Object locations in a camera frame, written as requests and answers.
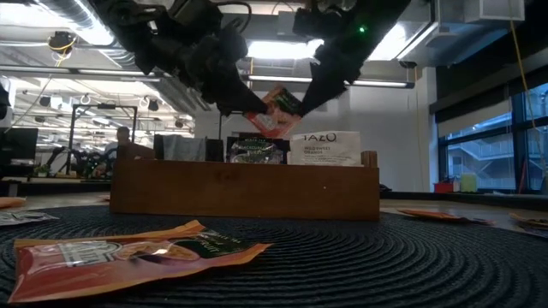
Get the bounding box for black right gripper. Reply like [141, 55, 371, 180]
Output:
[293, 0, 412, 117]

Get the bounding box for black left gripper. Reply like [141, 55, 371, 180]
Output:
[92, 0, 275, 117]

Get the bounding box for black green tea packet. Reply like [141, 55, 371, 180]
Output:
[509, 212, 548, 230]
[0, 210, 60, 227]
[226, 136, 289, 165]

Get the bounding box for white orange Tazo tea packet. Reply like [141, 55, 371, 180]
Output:
[289, 130, 363, 167]
[0, 196, 27, 210]

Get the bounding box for wooden tea organizer box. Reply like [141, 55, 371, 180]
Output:
[110, 143, 381, 222]

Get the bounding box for long linear ceiling light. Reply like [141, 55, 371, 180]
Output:
[0, 63, 415, 90]

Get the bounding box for grey cover cloth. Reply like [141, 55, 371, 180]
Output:
[161, 134, 207, 163]

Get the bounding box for person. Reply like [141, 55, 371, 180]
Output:
[104, 126, 132, 177]

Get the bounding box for white window blind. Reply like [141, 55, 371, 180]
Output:
[437, 100, 514, 138]

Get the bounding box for green container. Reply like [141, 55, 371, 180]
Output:
[461, 173, 478, 193]

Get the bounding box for round black woven placemat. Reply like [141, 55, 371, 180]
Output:
[0, 204, 548, 308]

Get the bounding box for white ceiling box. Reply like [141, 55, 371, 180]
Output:
[464, 0, 526, 23]

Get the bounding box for black computer monitor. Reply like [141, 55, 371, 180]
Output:
[0, 127, 39, 162]

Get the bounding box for window with dark frame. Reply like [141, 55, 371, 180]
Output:
[436, 83, 548, 193]

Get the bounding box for black ceiling cable reel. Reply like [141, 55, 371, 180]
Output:
[47, 30, 77, 56]

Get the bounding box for black metal table frame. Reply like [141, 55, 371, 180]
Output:
[379, 190, 548, 211]

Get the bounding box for yellow hanging cable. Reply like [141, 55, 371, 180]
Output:
[509, 19, 548, 172]

